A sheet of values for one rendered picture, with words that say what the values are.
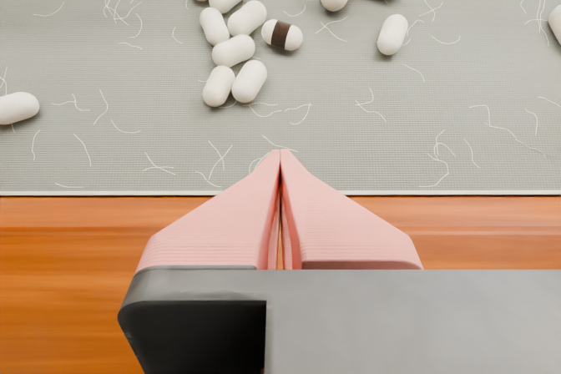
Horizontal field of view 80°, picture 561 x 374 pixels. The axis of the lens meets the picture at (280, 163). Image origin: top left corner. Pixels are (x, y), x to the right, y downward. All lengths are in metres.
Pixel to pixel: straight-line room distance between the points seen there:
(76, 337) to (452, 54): 0.32
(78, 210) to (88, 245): 0.03
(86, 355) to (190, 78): 0.19
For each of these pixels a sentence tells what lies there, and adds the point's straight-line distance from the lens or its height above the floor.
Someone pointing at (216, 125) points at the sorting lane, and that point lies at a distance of 0.25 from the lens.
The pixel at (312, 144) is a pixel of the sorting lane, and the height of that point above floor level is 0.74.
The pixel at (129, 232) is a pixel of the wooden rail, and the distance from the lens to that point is 0.23.
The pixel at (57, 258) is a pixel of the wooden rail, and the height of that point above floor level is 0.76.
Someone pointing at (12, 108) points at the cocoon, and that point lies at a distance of 0.30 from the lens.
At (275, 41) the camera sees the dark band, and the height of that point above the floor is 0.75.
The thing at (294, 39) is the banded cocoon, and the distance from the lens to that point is 0.26.
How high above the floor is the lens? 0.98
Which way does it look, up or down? 76 degrees down
